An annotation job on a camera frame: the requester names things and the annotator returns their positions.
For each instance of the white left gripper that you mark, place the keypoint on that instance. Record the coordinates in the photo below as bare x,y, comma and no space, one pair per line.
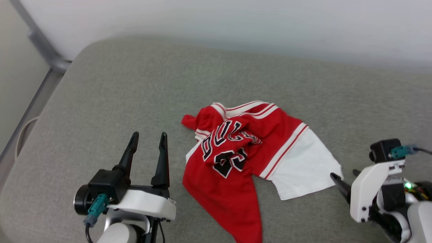
148,204

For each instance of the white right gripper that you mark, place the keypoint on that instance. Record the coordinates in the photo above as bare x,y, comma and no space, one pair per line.
364,189

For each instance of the red white basketball jersey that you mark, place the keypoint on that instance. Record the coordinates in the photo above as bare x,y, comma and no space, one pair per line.
219,189

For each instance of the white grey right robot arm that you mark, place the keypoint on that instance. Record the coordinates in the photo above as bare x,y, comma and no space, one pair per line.
422,219

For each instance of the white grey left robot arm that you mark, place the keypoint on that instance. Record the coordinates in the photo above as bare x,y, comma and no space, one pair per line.
118,234

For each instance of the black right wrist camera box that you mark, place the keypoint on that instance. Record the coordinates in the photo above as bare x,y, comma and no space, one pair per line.
381,150

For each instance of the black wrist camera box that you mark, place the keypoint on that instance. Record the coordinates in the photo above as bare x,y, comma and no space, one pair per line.
106,184
381,150

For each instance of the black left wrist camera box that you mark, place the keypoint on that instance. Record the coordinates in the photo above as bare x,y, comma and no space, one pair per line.
106,184

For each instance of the grey metal frame bar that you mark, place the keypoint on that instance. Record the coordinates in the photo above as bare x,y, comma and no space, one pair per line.
44,47

